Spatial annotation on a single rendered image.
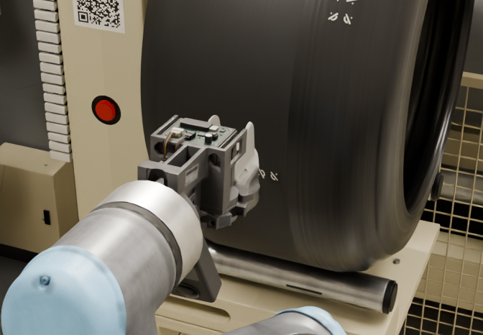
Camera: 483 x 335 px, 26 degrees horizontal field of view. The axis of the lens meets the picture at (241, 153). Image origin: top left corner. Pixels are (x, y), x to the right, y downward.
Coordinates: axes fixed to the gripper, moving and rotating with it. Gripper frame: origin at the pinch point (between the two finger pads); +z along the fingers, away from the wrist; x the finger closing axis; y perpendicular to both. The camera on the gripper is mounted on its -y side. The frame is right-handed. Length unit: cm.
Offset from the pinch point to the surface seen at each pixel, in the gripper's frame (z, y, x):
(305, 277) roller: 24.6, -27.8, -0.7
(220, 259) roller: 24.6, -28.0, 11.2
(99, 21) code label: 28.6, 0.9, 31.3
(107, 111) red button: 29.8, -12.4, 30.9
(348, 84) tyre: 9.4, 5.9, -7.7
